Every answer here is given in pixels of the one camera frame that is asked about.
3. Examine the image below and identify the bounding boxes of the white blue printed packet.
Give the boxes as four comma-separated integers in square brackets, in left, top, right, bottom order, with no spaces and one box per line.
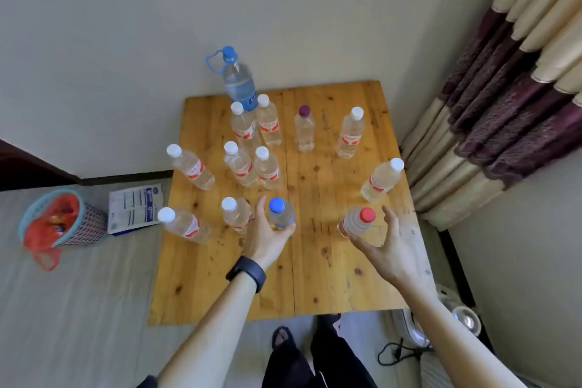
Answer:
[107,183,164,236]

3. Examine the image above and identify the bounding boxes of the person's right forearm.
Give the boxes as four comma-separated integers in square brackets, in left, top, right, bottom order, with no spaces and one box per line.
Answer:
[400,283,528,388]

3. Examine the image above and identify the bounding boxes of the red cap water bottle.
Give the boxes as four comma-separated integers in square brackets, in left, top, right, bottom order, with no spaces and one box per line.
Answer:
[337,207,377,238]

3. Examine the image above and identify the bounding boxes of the black kettle cable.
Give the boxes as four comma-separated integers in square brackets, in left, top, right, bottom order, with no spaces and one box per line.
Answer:
[377,338,424,367]

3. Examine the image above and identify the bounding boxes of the large blue handle water bottle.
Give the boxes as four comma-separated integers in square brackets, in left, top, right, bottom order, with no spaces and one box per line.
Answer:
[205,45,259,112]

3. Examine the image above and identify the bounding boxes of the blue rim woven basket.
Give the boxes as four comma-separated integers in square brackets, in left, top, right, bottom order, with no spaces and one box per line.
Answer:
[18,189,108,249]

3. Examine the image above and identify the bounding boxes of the person's left forearm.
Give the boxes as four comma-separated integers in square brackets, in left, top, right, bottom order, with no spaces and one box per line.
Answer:
[156,272,258,388]

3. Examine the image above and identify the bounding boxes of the purple cap bottle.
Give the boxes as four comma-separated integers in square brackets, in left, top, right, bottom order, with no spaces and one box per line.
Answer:
[294,104,316,153]

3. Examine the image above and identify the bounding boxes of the wooden table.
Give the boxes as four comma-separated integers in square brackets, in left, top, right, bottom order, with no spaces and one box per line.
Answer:
[147,80,433,327]

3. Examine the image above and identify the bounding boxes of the cream and purple curtain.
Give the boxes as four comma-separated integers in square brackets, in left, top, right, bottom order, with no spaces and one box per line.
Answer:
[400,0,582,232]

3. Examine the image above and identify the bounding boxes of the black sandal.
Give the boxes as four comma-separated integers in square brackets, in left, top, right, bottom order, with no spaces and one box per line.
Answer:
[271,326,295,352]

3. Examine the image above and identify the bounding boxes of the person's right hand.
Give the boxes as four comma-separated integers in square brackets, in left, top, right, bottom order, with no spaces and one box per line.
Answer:
[345,204,435,301]

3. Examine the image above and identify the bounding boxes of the dark red door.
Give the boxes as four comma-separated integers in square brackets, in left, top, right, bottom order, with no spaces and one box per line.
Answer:
[0,138,82,193]

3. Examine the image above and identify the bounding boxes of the black smartwatch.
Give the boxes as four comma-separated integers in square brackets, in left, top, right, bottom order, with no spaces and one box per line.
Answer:
[225,255,267,294]

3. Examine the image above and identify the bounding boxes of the person's left hand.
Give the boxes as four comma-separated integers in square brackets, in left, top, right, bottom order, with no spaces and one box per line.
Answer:
[239,195,297,272]

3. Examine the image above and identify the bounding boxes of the person's black trousers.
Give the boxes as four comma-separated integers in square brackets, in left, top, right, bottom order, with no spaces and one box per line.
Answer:
[261,313,378,388]

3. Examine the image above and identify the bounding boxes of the red plastic bag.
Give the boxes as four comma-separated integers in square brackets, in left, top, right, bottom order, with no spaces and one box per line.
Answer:
[22,192,82,272]

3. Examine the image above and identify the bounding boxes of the small blue cap water bottle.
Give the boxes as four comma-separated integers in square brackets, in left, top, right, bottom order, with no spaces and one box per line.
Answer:
[267,197,295,230]

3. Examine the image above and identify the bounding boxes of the cluster of white cap bottles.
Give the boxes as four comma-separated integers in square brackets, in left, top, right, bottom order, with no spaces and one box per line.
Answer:
[166,93,366,192]

